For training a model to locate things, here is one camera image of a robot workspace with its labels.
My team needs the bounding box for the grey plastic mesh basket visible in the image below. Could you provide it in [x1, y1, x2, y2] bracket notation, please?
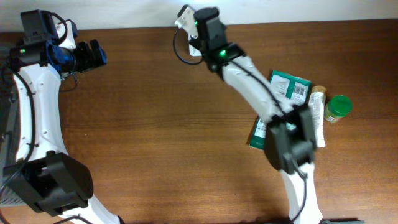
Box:
[1, 40, 20, 169]

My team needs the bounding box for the white tube with gold cap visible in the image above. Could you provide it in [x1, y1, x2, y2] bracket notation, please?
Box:
[308, 85, 326, 147]

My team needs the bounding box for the right black camera cable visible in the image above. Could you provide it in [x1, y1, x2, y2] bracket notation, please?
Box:
[172, 27, 308, 223]

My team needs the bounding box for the left black camera cable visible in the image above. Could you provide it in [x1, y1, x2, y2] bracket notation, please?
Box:
[0, 12, 78, 224]

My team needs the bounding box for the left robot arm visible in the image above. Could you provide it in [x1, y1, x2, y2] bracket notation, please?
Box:
[1, 9, 122, 223]

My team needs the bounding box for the green 3M package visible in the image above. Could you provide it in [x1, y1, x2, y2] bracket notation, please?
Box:
[248, 70, 312, 150]

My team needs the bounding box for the green lidded jar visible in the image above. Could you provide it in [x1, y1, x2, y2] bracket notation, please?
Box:
[324, 95, 353, 123]

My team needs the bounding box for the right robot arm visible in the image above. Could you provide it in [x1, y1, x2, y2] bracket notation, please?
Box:
[193, 7, 323, 223]

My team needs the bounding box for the black camera cable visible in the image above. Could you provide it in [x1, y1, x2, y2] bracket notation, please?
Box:
[0, 12, 78, 224]
[172, 27, 308, 223]

